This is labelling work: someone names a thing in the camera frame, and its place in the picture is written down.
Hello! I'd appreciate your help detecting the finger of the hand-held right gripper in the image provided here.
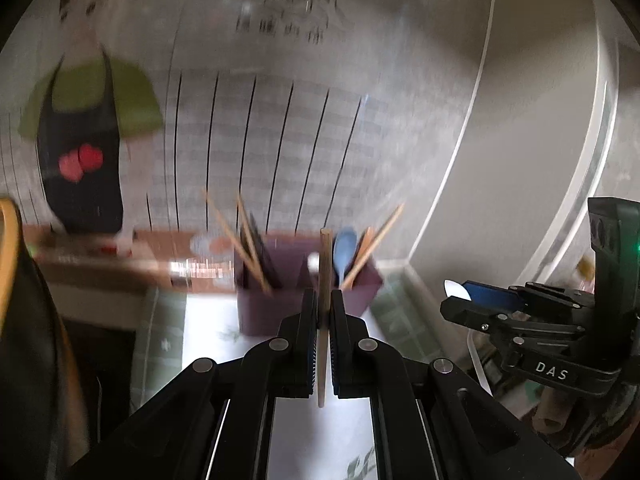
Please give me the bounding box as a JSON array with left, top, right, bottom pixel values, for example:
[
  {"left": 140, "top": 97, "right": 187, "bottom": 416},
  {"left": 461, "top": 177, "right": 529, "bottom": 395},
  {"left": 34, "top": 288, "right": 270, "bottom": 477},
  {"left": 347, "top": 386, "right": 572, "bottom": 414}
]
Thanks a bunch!
[
  {"left": 461, "top": 282, "right": 597, "bottom": 314},
  {"left": 440, "top": 295, "right": 587, "bottom": 344}
]

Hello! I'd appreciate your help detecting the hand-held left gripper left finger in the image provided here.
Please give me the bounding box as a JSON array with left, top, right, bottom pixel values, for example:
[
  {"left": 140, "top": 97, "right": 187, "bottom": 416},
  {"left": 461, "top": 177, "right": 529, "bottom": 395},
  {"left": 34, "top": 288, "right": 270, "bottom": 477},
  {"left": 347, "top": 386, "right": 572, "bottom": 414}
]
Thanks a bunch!
[{"left": 65, "top": 288, "right": 322, "bottom": 480}]

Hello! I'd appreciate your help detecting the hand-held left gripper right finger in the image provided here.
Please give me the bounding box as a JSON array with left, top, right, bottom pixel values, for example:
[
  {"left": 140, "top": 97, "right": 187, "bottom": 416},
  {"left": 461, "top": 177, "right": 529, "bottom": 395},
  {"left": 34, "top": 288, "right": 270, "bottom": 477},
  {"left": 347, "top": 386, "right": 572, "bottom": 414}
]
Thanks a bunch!
[{"left": 329, "top": 289, "right": 581, "bottom": 480}]

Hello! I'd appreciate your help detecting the purple plastic utensil holder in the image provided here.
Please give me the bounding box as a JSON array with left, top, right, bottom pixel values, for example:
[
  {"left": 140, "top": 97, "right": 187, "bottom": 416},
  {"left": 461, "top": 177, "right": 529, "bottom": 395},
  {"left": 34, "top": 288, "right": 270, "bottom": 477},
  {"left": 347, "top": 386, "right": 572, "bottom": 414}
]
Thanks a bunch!
[{"left": 234, "top": 232, "right": 383, "bottom": 336}]

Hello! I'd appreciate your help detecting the wooden chopstick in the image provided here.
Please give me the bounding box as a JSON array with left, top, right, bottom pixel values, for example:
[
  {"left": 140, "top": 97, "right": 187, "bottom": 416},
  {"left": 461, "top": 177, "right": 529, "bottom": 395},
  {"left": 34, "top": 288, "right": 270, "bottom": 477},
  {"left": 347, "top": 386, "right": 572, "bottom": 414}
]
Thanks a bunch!
[
  {"left": 236, "top": 194, "right": 269, "bottom": 282},
  {"left": 341, "top": 203, "right": 405, "bottom": 289},
  {"left": 317, "top": 228, "right": 334, "bottom": 409},
  {"left": 204, "top": 191, "right": 272, "bottom": 294}
]

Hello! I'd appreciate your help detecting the wooden spoon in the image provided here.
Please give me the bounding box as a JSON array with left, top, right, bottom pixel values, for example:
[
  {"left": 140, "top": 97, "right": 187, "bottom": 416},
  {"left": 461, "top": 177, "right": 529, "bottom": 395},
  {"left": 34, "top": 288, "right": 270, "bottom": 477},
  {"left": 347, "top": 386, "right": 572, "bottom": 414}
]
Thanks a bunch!
[{"left": 357, "top": 226, "right": 376, "bottom": 271}]

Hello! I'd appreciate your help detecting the person's right hand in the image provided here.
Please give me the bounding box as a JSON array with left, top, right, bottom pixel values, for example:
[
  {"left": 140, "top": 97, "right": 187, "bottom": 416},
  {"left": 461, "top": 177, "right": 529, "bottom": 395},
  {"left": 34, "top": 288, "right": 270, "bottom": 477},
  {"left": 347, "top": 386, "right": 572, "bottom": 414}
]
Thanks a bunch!
[{"left": 532, "top": 382, "right": 640, "bottom": 461}]

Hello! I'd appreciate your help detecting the green checked tablecloth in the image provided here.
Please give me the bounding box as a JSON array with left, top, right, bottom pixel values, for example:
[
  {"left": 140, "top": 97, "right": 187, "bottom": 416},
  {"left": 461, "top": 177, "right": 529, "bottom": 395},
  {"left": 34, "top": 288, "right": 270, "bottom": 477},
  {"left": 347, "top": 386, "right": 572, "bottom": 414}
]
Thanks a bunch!
[{"left": 130, "top": 260, "right": 501, "bottom": 480}]

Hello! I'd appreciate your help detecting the black wok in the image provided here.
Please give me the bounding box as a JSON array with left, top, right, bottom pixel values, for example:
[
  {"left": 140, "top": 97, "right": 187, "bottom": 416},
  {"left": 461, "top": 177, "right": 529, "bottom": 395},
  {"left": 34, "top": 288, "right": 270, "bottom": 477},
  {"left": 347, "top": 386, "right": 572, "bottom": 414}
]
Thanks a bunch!
[{"left": 0, "top": 197, "right": 93, "bottom": 480}]

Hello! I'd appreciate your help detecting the yellow pot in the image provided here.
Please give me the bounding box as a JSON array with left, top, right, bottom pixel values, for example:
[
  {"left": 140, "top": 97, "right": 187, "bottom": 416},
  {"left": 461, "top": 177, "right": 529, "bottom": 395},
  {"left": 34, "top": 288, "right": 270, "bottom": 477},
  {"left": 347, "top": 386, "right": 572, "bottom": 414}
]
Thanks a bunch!
[{"left": 0, "top": 197, "right": 25, "bottom": 321}]

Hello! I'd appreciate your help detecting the cartoon wall poster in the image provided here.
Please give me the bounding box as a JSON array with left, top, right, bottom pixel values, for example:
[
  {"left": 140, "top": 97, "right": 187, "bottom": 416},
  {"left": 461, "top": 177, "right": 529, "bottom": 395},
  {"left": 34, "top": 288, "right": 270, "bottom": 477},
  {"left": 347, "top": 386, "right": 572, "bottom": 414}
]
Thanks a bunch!
[{"left": 0, "top": 0, "right": 401, "bottom": 301}]

